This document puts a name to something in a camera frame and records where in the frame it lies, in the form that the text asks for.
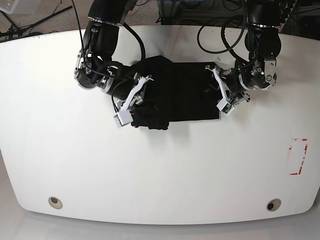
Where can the red tape rectangle marking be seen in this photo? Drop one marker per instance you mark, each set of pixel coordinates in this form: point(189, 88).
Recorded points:
point(296, 155)

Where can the table cable grommet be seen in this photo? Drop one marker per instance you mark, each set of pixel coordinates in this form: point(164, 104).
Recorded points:
point(273, 205)
point(55, 203)

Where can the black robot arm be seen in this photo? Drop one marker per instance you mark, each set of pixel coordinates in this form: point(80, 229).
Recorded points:
point(95, 66)
point(263, 44)

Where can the black T-shirt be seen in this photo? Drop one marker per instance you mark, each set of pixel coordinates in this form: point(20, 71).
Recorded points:
point(178, 92)

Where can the left table cable grommet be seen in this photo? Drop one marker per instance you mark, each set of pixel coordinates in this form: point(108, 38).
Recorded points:
point(55, 203)

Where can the right table cable grommet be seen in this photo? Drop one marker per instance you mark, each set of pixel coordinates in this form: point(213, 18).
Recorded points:
point(273, 205)

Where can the clear plastic storage box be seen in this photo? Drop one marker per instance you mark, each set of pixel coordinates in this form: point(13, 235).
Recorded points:
point(20, 7)

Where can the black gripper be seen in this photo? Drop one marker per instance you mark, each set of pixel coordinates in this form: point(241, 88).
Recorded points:
point(117, 88)
point(235, 91)

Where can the black tripod stand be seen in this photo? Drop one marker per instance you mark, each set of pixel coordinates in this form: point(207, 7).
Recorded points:
point(16, 32)

